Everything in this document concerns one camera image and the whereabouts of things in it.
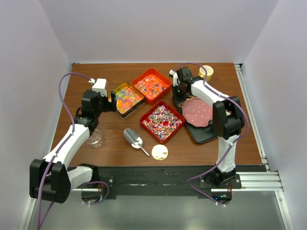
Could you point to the gold round lid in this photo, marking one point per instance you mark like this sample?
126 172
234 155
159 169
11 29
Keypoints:
159 152

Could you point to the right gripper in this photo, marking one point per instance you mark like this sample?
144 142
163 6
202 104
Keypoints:
178 99

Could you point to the orange candy tin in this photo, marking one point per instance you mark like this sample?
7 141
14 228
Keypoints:
152 85

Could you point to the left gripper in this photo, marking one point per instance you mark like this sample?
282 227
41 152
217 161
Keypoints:
110 106

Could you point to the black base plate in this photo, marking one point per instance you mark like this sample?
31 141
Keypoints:
150 181

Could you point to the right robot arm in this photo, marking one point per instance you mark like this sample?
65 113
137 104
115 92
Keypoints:
228 119

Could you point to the black tray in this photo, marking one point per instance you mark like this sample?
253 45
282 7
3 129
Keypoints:
199 134

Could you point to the metal scoop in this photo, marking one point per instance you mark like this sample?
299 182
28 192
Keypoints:
134 140

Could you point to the yellow mug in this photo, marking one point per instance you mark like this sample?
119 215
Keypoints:
206 70

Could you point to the black gummy candy tin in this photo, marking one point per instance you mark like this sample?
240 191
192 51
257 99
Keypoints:
128 99

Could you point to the clear glass jar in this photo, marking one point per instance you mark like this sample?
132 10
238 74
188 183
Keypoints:
95 140

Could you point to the pink dotted plate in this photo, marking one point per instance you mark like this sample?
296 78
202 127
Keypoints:
196 112

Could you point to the red lollipop tin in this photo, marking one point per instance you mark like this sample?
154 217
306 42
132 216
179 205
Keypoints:
162 122

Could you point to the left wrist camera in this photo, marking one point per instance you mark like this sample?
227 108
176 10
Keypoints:
100 87

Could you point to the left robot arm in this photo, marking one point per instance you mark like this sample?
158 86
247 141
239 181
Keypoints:
50 178

